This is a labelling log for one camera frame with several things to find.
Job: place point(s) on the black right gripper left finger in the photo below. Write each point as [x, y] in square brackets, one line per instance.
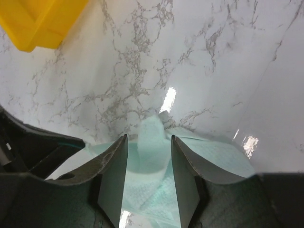
[89, 196]

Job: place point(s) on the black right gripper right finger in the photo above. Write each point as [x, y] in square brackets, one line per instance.
[210, 197]

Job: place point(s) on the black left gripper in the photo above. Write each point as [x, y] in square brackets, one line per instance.
[25, 148]

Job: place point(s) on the yellow plastic tray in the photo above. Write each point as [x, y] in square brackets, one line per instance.
[38, 23]

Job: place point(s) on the light blue white towel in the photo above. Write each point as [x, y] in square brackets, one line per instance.
[149, 188]

